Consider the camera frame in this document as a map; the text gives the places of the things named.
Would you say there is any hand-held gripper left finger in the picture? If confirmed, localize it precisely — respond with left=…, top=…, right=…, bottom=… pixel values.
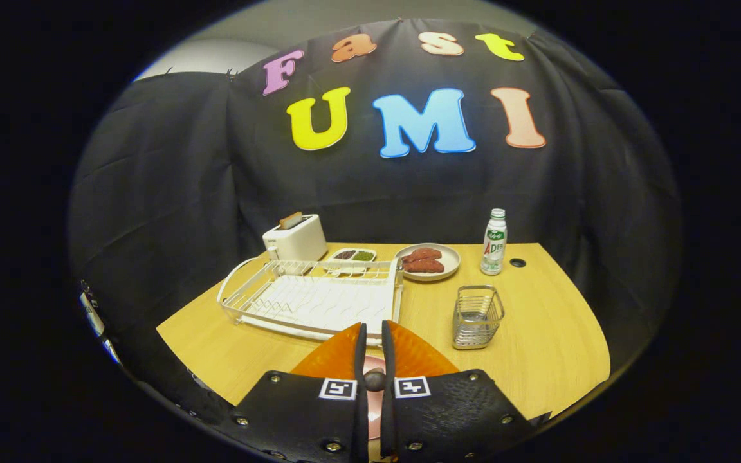
left=232, top=322, right=369, bottom=463

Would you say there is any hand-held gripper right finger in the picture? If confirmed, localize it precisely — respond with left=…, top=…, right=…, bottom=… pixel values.
left=380, top=320, right=535, bottom=463

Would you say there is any pink plate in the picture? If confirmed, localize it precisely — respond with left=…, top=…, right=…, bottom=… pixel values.
left=364, top=352, right=385, bottom=442

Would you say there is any white wire dish rack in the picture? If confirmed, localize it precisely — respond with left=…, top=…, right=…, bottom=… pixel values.
left=217, top=257, right=405, bottom=347

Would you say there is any metal wire basket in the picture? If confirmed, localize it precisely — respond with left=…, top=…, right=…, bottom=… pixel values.
left=452, top=285, right=506, bottom=350

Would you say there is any beige round plate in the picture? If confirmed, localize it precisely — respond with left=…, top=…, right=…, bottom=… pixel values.
left=394, top=243, right=461, bottom=282

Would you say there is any white divided tray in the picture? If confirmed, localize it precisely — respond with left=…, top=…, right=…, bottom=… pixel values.
left=325, top=248, right=378, bottom=274

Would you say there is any white toaster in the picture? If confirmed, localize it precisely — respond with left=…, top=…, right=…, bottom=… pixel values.
left=262, top=214, right=329, bottom=262

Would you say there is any white drink bottle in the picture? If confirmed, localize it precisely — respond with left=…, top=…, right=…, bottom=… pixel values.
left=480, top=208, right=508, bottom=276

